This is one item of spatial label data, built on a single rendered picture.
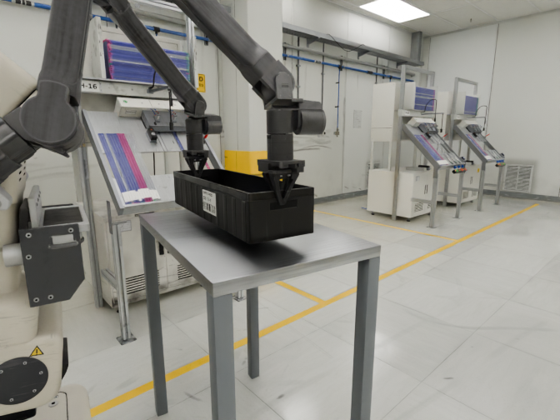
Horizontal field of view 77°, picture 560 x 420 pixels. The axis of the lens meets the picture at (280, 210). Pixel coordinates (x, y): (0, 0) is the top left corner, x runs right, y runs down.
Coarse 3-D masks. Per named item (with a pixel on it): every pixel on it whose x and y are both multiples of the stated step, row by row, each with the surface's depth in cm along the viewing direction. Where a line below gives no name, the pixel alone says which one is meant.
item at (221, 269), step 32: (160, 224) 110; (192, 224) 110; (192, 256) 81; (224, 256) 81; (256, 256) 81; (288, 256) 81; (320, 256) 81; (352, 256) 84; (224, 288) 67; (256, 288) 151; (160, 320) 131; (224, 320) 69; (256, 320) 154; (160, 352) 133; (224, 352) 70; (256, 352) 157; (160, 384) 135; (224, 384) 71; (352, 384) 98; (224, 416) 73; (352, 416) 100
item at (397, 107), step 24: (432, 72) 466; (384, 96) 447; (408, 96) 434; (432, 96) 462; (384, 120) 451; (408, 120) 467; (384, 168) 494; (408, 168) 472; (384, 192) 466; (408, 192) 440; (432, 192) 413; (408, 216) 444; (432, 216) 417; (456, 216) 469
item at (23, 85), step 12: (0, 60) 64; (0, 72) 64; (12, 72) 65; (24, 72) 66; (0, 84) 64; (12, 84) 65; (24, 84) 66; (36, 84) 68; (0, 96) 64; (12, 96) 65; (24, 96) 66; (0, 108) 64; (12, 108) 66
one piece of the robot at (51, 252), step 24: (48, 216) 81; (72, 216) 81; (24, 240) 68; (48, 240) 70; (72, 240) 72; (24, 264) 68; (48, 264) 70; (72, 264) 73; (48, 288) 71; (72, 288) 74
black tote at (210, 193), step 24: (216, 168) 129; (192, 192) 106; (216, 192) 90; (240, 192) 77; (264, 192) 76; (312, 192) 83; (216, 216) 91; (240, 216) 79; (264, 216) 77; (288, 216) 80; (312, 216) 84; (264, 240) 78
